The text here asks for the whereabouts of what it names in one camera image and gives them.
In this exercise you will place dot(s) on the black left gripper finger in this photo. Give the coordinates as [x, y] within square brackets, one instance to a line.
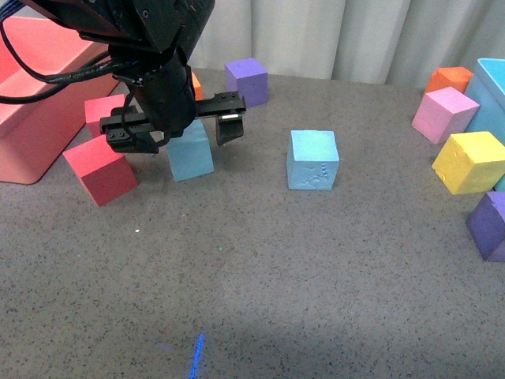
[121, 142]

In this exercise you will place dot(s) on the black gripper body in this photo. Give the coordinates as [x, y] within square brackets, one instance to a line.
[161, 95]

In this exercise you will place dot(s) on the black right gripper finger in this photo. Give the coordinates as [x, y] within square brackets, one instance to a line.
[228, 127]

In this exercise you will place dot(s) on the light blue foam block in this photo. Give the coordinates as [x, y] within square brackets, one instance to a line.
[190, 155]

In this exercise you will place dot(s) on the light blue foam block dented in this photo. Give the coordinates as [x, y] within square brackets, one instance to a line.
[312, 160]

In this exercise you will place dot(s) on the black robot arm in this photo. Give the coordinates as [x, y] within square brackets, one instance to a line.
[150, 43]

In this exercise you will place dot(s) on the orange foam block left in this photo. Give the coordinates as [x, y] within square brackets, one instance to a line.
[197, 88]

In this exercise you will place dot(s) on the orange foam block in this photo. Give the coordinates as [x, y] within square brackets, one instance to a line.
[455, 77]
[197, 88]

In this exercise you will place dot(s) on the red foam block front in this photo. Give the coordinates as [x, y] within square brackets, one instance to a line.
[105, 174]

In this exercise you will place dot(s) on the red foam block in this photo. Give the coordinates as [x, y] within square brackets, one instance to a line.
[96, 109]
[105, 174]

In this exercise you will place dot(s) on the red foam block rear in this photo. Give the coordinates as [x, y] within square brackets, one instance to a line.
[96, 109]

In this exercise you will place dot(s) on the purple foam block rear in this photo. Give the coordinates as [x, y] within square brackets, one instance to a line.
[249, 78]

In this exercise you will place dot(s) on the purple foam block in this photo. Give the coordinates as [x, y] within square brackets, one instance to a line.
[486, 225]
[249, 78]

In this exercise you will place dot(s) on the red plastic bin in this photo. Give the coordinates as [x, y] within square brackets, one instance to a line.
[34, 135]

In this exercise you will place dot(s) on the grey curtain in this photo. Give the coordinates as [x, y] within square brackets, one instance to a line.
[377, 42]

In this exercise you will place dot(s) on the pink foam block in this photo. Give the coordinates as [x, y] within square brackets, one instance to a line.
[443, 112]

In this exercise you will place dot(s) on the orange foam block right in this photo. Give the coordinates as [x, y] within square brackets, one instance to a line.
[455, 77]

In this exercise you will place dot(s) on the yellow foam block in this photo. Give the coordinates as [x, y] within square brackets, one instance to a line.
[470, 162]

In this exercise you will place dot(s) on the light blue plastic bin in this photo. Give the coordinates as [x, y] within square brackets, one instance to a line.
[486, 87]

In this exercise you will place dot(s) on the purple foam block front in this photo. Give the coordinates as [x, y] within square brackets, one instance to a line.
[486, 225]

